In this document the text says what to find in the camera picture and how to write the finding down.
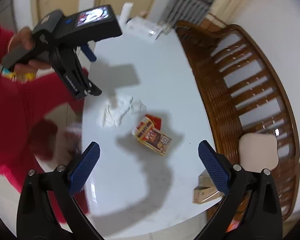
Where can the wooden coffee table white top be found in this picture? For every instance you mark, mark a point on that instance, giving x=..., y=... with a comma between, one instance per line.
x=165, y=80

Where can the white tube bottle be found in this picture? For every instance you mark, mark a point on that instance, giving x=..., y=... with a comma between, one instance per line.
x=127, y=11

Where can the grey radiator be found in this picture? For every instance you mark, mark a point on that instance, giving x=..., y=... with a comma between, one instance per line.
x=187, y=5

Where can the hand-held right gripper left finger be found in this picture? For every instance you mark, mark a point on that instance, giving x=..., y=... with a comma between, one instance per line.
x=86, y=167

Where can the white tissue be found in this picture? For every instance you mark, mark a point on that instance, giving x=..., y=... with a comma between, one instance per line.
x=112, y=115

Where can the beige cushion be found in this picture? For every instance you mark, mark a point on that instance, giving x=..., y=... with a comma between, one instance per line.
x=258, y=152

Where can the brown red printed box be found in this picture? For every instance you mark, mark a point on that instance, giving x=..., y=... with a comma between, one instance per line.
x=155, y=138

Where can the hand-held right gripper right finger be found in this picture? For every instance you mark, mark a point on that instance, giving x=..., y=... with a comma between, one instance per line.
x=213, y=170

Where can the person's right leg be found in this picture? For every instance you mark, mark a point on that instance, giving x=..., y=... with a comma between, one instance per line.
x=43, y=140

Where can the long white box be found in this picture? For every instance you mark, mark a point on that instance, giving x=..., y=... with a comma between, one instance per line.
x=142, y=28

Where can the tall beige drink carton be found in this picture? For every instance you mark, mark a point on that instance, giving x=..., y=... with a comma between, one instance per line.
x=205, y=178

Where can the person's left hand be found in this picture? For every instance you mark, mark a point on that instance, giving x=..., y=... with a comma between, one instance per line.
x=22, y=38

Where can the small beige drink carton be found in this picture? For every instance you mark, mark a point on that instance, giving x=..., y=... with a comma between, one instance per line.
x=205, y=195

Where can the beige curtain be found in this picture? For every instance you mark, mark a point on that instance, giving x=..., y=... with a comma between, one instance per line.
x=230, y=2

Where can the orange seat cushion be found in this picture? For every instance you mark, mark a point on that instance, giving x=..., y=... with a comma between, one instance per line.
x=233, y=226

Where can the pink cloth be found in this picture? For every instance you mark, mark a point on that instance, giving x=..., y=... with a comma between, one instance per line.
x=27, y=97

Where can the person's left forearm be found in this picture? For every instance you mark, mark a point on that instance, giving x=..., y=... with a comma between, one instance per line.
x=0, y=37

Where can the clear glass mug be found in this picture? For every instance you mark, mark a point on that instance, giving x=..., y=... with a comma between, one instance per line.
x=168, y=28

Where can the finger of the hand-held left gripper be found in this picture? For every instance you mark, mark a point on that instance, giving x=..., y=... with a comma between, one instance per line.
x=90, y=55
x=75, y=80

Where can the brown wooden sofa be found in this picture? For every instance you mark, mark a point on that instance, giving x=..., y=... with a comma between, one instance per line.
x=210, y=92

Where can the red cigarette box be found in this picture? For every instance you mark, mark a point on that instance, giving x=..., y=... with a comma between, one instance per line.
x=156, y=121

